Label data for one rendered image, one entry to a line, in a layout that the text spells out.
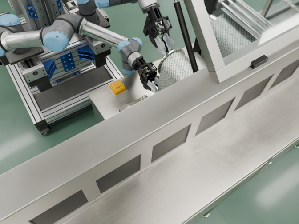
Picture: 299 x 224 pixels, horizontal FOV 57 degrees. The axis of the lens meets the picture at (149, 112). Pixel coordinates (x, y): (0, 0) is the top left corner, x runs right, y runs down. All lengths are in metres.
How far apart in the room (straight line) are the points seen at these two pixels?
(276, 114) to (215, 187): 0.32
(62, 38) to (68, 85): 1.07
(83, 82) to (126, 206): 1.89
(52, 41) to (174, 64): 0.67
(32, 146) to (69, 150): 1.97
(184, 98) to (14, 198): 0.40
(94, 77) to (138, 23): 1.06
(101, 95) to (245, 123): 0.90
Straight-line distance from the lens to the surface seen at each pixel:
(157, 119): 0.60
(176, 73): 1.16
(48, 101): 2.48
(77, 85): 2.52
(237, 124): 0.89
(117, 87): 1.56
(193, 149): 0.82
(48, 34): 1.53
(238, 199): 2.37
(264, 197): 2.46
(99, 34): 1.61
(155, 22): 1.19
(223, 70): 0.68
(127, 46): 1.45
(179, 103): 0.63
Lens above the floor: 2.17
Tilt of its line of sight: 58 degrees down
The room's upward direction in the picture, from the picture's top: 4 degrees clockwise
